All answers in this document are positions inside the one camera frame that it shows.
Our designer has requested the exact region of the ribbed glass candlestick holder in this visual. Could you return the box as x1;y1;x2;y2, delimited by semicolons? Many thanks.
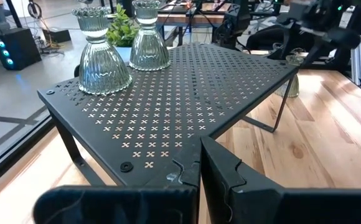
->
71;6;133;96
273;54;305;98
129;0;171;72

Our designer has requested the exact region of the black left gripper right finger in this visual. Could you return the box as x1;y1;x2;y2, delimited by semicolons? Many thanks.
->
200;136;361;224

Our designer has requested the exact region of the black aluminium table frame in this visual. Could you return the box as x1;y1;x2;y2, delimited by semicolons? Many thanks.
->
0;43;361;194

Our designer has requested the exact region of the small green potted plant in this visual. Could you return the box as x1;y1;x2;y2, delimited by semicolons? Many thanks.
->
106;3;139;65

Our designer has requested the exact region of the black computer tower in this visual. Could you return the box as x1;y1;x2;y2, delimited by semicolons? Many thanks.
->
0;27;43;71

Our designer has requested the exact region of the small black box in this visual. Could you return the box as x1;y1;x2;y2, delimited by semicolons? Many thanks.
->
42;27;72;44

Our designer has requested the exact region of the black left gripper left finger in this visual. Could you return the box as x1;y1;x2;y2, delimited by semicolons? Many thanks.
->
32;135;202;224

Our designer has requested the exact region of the black perforated metal shelf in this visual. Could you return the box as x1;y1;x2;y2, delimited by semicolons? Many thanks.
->
37;42;299;187

